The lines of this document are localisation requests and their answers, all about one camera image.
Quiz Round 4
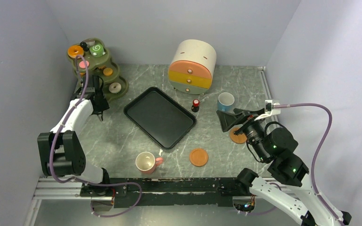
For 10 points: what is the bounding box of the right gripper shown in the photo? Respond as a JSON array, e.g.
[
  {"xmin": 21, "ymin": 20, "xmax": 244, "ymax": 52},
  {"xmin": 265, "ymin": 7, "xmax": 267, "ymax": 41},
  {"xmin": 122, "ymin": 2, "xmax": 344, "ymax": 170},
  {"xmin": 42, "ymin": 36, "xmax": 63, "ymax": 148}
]
[{"xmin": 216, "ymin": 107, "xmax": 270, "ymax": 161}]

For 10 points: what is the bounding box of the tan round biscuit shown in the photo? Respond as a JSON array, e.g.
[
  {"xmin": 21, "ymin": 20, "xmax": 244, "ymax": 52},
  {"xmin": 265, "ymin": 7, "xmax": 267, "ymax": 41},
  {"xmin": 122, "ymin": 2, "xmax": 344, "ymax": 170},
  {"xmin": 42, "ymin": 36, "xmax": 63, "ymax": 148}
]
[{"xmin": 103, "ymin": 67, "xmax": 113, "ymax": 76}]

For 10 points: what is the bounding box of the white glazed donut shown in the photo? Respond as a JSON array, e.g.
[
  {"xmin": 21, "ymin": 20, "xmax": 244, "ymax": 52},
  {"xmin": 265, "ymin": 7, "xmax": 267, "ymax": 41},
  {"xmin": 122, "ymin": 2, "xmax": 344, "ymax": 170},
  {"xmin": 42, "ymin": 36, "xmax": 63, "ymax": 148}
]
[{"xmin": 108, "ymin": 82, "xmax": 122, "ymax": 94}]

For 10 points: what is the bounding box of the pink round cookie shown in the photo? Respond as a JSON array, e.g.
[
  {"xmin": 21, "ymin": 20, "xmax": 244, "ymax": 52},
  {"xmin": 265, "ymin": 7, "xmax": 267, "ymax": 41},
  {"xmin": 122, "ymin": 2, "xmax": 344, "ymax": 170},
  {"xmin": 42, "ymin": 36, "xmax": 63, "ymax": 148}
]
[{"xmin": 78, "ymin": 60, "xmax": 90, "ymax": 69}]

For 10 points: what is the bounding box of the green swirl roll cake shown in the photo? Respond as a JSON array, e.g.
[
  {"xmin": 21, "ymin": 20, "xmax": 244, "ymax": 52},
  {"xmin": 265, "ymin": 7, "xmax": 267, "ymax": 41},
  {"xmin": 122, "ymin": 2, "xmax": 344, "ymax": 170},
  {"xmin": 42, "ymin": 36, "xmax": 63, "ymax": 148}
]
[{"xmin": 89, "ymin": 44, "xmax": 106, "ymax": 57}]

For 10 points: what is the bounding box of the orange glazed donut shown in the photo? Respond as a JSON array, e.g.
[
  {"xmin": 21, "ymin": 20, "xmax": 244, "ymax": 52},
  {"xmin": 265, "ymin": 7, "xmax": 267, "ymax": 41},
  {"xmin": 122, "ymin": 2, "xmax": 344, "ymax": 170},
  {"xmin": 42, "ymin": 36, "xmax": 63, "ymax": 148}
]
[{"xmin": 67, "ymin": 45, "xmax": 84, "ymax": 59}]

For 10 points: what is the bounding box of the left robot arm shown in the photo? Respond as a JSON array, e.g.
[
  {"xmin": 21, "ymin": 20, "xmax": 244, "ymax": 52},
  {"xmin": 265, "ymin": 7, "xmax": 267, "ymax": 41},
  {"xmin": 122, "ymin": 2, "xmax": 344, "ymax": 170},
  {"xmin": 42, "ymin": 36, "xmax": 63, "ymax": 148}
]
[{"xmin": 37, "ymin": 75, "xmax": 112, "ymax": 196}]

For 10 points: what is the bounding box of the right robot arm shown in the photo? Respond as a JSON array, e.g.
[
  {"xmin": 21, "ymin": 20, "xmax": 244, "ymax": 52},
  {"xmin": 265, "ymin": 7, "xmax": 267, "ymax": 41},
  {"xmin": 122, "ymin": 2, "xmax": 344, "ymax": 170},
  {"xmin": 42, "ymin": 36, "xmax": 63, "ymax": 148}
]
[{"xmin": 216, "ymin": 109, "xmax": 352, "ymax": 226}]

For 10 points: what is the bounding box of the blue mug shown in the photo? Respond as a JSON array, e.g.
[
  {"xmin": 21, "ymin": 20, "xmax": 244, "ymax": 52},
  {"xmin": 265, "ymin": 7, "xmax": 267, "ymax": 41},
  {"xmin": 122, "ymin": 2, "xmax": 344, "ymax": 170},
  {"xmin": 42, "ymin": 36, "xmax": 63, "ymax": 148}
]
[{"xmin": 217, "ymin": 92, "xmax": 235, "ymax": 112}]

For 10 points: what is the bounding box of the orange round coaster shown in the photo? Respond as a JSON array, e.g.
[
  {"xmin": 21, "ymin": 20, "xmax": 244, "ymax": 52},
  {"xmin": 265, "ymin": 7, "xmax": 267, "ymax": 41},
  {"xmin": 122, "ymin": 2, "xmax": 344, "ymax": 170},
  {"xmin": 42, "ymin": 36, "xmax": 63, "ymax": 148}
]
[
  {"xmin": 229, "ymin": 127, "xmax": 247, "ymax": 144},
  {"xmin": 189, "ymin": 148, "xmax": 209, "ymax": 167}
]

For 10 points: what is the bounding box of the green three-tier serving stand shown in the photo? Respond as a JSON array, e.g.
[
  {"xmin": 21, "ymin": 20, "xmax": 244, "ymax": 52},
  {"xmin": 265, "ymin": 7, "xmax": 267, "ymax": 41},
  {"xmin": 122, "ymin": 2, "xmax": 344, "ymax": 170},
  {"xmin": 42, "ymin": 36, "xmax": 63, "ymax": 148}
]
[{"xmin": 66, "ymin": 38, "xmax": 129, "ymax": 102}]

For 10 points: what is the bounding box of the red and black stamp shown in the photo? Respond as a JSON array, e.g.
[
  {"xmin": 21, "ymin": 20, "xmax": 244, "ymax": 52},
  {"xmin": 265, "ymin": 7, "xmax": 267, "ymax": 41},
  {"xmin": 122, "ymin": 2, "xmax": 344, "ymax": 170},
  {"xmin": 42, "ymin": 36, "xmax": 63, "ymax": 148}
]
[{"xmin": 191, "ymin": 99, "xmax": 200, "ymax": 113}]

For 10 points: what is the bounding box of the round three-drawer mini cabinet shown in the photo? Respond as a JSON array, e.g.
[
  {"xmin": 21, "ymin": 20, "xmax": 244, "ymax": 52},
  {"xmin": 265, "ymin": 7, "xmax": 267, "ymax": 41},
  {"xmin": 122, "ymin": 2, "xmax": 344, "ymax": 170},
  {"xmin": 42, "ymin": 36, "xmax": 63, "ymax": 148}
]
[{"xmin": 168, "ymin": 39, "xmax": 217, "ymax": 95}]

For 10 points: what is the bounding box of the black rectangular baking tray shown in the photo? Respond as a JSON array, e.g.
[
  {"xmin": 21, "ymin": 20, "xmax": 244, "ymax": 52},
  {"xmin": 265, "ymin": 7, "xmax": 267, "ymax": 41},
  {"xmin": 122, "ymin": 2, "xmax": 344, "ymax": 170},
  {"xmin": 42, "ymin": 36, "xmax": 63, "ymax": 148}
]
[{"xmin": 123, "ymin": 87, "xmax": 197, "ymax": 150}]

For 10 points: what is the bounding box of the pink mug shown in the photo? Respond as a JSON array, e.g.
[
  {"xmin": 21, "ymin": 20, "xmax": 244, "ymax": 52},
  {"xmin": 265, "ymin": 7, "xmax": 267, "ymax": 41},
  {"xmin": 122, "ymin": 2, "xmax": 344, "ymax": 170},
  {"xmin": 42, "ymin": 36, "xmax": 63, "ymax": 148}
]
[{"xmin": 135, "ymin": 152, "xmax": 164, "ymax": 174}]

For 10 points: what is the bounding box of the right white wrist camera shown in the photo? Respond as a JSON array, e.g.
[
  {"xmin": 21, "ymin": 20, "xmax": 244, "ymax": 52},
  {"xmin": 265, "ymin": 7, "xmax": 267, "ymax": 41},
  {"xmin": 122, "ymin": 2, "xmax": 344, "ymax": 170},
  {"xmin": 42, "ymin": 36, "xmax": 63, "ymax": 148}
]
[{"xmin": 255, "ymin": 99, "xmax": 281, "ymax": 121}]

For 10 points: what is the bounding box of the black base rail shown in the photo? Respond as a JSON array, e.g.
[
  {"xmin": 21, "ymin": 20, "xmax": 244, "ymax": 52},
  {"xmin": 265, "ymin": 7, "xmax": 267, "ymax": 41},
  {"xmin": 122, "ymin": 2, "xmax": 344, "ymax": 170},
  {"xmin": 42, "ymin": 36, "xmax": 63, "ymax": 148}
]
[{"xmin": 80, "ymin": 168, "xmax": 258, "ymax": 208}]

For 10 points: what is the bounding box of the aluminium frame rail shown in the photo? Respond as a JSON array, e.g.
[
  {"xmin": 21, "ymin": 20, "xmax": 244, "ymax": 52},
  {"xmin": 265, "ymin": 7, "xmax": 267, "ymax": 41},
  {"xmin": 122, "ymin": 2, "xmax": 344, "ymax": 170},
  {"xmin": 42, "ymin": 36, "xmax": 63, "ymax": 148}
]
[{"xmin": 24, "ymin": 178, "xmax": 111, "ymax": 226}]

